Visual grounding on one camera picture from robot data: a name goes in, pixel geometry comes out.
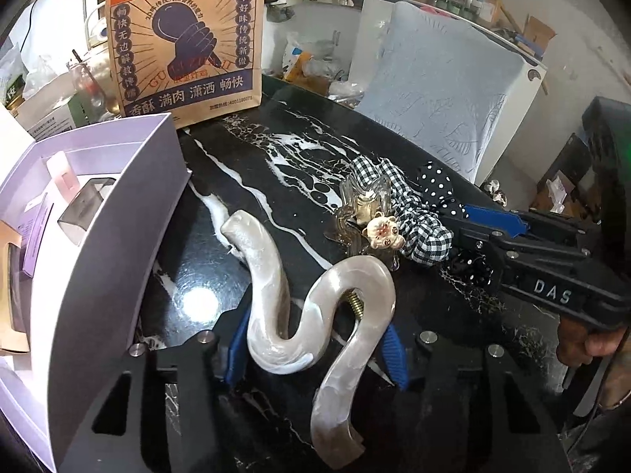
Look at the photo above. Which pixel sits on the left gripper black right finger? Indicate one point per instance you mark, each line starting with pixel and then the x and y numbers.
pixel 395 358

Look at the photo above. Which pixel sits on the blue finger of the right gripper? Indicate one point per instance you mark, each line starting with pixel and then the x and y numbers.
pixel 474 260
pixel 501 220

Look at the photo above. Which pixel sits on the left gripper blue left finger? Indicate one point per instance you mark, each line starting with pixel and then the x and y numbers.
pixel 237 354

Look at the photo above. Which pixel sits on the gingham black white scrunchie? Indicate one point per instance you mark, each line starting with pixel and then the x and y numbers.
pixel 426 240

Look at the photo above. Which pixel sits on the black polka dot scrunchie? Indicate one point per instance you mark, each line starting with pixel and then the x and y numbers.
pixel 436 194

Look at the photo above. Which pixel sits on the pearl wavy hair claw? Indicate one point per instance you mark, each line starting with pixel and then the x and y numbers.
pixel 274 350

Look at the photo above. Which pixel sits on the smoky translucent square cup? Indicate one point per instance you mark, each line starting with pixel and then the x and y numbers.
pixel 78 216

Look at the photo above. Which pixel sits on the person right hand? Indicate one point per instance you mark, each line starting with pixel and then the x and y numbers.
pixel 578 346

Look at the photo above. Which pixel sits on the near light blue covered chair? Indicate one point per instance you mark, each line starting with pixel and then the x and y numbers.
pixel 442 85

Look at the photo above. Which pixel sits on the lavender open gift box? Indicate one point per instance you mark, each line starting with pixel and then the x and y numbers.
pixel 84 297

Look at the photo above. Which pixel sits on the clear glass jar with stirrer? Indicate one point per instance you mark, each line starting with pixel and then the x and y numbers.
pixel 90 92

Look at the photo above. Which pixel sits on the white tissue box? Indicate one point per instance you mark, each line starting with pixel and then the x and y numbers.
pixel 54 109

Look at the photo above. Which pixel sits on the brown paper takeout bag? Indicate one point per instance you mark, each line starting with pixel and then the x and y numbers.
pixel 193 59

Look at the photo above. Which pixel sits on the white glass teapot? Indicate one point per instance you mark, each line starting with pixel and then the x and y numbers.
pixel 95 29

